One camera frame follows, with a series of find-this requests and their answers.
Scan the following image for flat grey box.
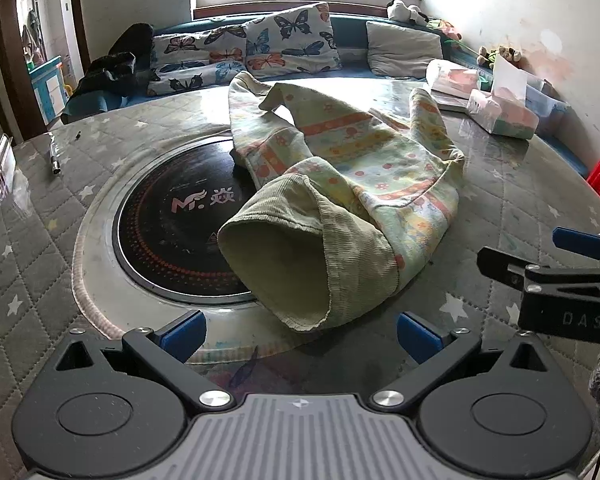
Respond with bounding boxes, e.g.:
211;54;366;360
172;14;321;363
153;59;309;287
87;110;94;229
437;94;472;114

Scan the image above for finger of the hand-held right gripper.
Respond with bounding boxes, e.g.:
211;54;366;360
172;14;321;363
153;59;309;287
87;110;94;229
552;226;600;267
476;246;600;295

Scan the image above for blue sofa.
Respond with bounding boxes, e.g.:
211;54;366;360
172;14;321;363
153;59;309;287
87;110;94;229
60;12;591;177

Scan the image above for panda plush toy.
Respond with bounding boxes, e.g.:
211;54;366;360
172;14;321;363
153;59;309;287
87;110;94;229
386;0;431;26

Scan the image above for brown wooden door frame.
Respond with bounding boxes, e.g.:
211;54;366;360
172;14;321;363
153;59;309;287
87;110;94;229
0;0;37;142

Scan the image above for clear plastic storage box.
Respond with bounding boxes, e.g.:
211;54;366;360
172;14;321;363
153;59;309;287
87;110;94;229
490;55;571;136

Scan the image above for white bag of tissues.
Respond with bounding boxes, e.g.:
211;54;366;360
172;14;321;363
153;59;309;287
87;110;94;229
425;58;481;98

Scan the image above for brown plush toy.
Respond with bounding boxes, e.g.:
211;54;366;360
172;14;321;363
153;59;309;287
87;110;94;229
476;45;521;68

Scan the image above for blue plastic bin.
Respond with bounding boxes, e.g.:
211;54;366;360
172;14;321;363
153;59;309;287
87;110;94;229
28;55;63;123

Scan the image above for green orange toy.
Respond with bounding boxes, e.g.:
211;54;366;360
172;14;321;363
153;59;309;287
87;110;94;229
427;17;463;42

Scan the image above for large butterfly print pillow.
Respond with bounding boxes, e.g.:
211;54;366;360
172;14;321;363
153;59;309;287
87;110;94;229
244;2;342;78

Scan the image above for patterned children's pants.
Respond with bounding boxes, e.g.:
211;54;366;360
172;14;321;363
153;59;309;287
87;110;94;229
217;71;467;332

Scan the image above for grey pillow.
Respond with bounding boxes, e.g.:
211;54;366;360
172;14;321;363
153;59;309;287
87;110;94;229
366;20;443;80

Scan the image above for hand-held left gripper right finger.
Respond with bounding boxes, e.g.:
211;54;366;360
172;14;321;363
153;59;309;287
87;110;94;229
371;311;551;412

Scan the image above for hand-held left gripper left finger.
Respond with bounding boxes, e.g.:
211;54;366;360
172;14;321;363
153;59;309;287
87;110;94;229
55;310;237;413

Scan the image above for black round induction cooker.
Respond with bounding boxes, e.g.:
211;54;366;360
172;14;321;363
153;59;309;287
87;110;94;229
112;137;261;306

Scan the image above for black clothing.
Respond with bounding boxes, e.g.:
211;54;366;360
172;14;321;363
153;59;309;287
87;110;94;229
70;22;155;101

